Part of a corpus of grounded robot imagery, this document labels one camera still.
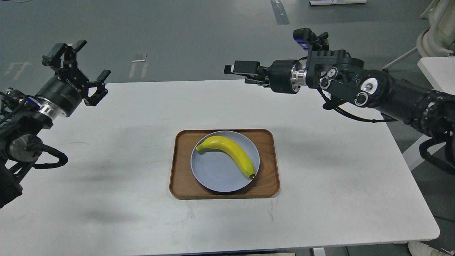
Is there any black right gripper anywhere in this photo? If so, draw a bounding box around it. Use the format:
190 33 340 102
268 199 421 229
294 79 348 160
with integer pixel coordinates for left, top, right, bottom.
224 59 300 94

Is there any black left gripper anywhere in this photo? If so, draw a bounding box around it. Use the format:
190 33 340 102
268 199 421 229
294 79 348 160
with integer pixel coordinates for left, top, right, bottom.
36 39 112 117

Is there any yellow banana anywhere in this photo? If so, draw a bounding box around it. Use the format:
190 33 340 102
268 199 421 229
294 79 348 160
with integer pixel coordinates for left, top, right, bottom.
196 136 256 179

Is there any light blue round plate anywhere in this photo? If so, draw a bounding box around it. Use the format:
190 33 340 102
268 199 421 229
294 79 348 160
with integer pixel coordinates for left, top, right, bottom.
190 130 260 193

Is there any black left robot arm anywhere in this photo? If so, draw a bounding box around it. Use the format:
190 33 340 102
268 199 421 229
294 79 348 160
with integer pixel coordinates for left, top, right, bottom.
0 39 111 207

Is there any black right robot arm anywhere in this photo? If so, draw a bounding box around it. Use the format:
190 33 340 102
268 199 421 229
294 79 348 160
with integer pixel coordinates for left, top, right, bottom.
224 28 455 175

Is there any white board on floor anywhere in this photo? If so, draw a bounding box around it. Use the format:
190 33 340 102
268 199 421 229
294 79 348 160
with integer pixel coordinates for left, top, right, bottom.
309 0 368 6

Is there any brown wooden tray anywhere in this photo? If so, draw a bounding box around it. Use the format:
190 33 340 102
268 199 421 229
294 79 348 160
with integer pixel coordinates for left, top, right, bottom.
169 129 280 200

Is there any white machine base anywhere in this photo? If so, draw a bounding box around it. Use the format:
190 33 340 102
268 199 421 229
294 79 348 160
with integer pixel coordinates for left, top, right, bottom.
416 0 455 57

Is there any white side table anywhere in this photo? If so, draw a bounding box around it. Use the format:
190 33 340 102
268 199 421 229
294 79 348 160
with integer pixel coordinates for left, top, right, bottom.
417 56 455 95

